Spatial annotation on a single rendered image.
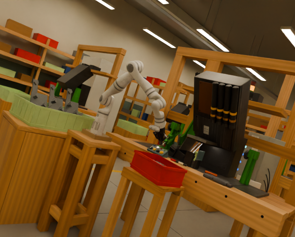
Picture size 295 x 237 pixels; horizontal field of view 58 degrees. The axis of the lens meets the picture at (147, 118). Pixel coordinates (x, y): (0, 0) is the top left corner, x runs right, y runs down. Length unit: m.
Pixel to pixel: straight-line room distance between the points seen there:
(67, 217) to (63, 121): 0.78
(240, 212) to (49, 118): 1.57
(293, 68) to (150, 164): 1.40
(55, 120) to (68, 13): 7.16
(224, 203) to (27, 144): 1.48
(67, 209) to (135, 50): 8.98
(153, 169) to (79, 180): 0.66
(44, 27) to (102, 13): 2.08
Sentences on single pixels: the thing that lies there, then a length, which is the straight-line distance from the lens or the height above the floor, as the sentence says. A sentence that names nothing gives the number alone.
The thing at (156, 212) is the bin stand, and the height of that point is 0.65.
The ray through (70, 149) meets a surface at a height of 0.71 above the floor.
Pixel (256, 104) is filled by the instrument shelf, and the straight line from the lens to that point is 2.28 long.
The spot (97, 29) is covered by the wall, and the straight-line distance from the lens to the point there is 9.70.
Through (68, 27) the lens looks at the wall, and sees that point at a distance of 9.24.
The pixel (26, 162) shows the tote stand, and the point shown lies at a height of 0.51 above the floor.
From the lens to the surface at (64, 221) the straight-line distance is 2.19.
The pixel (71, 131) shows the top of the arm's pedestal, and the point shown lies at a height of 0.84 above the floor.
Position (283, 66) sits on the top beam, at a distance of 2.45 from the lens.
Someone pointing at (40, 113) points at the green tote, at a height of 0.91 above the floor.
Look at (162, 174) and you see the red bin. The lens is 1.60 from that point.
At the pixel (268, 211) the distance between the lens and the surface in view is 1.72.
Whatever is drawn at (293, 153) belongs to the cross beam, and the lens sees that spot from 2.39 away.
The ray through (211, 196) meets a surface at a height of 0.81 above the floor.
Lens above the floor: 1.20
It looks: 2 degrees down
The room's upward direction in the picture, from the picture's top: 19 degrees clockwise
